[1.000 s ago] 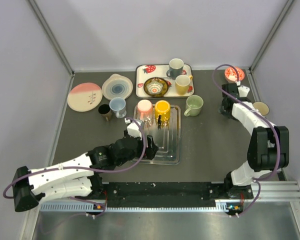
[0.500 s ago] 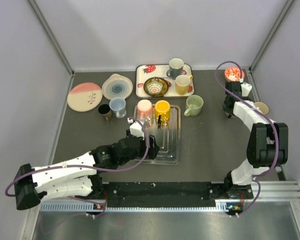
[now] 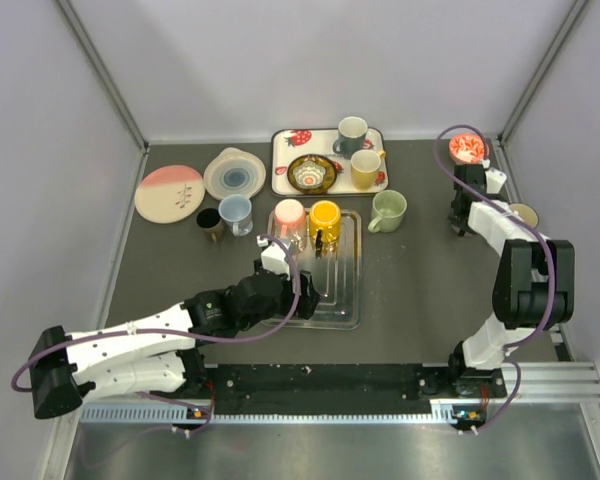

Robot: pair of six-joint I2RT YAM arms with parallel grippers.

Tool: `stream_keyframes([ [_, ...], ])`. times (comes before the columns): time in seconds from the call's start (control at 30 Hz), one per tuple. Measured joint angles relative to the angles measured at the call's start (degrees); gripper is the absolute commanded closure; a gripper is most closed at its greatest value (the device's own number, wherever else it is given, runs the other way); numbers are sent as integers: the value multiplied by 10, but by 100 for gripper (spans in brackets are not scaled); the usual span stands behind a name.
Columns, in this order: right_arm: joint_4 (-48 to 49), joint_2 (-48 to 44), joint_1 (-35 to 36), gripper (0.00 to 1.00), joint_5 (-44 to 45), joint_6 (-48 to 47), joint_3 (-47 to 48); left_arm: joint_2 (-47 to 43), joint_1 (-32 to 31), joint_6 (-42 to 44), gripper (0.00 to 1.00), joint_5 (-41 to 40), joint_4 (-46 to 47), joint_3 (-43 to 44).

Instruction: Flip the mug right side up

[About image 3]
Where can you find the silver metal tray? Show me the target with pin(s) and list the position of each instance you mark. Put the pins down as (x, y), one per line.
(336, 276)

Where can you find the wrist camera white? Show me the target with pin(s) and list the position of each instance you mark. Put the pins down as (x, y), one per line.
(273, 257)
(495, 178)

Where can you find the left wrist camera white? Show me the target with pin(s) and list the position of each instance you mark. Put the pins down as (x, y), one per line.
(273, 257)

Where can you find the slotted cable duct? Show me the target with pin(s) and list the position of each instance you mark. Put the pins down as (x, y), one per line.
(120, 413)

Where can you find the dark grey-blue mug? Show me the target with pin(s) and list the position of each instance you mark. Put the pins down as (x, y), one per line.
(352, 133)

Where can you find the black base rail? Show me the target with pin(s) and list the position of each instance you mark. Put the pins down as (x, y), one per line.
(324, 389)

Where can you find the mustard yellow mug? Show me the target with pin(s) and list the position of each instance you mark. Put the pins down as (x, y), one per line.
(365, 166)

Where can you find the pink and white mug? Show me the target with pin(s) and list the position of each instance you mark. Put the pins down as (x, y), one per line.
(290, 221)

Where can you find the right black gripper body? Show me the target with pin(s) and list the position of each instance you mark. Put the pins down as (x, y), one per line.
(456, 221)

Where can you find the floral patterned small bowl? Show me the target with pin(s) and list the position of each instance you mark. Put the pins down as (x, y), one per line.
(312, 174)

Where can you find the black and gold cup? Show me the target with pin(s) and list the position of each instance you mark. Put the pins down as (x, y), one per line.
(210, 221)

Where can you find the strawberry pattern white tray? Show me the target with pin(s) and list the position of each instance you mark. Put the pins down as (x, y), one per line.
(289, 144)

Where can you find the yellow and black mug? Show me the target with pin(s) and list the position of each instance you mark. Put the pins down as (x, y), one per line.
(324, 226)

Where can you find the red patterned small bowl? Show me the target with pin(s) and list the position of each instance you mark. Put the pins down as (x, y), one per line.
(468, 148)

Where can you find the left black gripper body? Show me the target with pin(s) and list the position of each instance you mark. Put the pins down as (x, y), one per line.
(280, 306)

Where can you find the blue ringed cream plate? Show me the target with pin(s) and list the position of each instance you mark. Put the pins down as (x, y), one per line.
(234, 171)

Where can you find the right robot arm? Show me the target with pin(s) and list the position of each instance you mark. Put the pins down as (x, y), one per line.
(534, 286)

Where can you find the pink and cream plate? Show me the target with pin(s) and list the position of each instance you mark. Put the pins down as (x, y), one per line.
(169, 194)

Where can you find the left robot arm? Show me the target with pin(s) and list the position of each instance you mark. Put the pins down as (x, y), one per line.
(158, 353)

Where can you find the cream mug black handle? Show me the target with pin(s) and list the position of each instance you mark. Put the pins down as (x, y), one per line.
(526, 213)

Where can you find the light blue mug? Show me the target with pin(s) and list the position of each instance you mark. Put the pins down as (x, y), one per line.
(236, 211)

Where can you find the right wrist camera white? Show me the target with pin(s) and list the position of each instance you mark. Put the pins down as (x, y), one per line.
(495, 178)

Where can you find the light green mug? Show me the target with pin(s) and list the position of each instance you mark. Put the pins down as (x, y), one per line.
(388, 209)

